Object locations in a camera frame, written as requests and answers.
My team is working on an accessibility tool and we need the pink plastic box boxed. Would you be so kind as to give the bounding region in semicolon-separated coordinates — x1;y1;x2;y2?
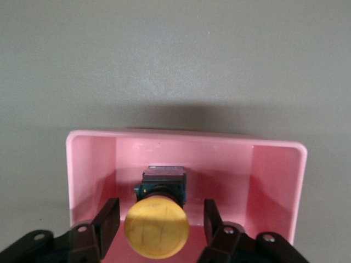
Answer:
65;129;308;263

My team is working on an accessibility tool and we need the yellow mushroom push button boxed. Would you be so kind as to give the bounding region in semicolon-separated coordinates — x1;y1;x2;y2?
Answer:
123;164;190;260

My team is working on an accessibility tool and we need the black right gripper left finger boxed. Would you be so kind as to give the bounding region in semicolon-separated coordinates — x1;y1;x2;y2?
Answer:
0;197;121;263

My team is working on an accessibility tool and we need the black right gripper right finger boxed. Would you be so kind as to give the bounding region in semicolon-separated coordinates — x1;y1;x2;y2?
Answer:
196;198;351;263

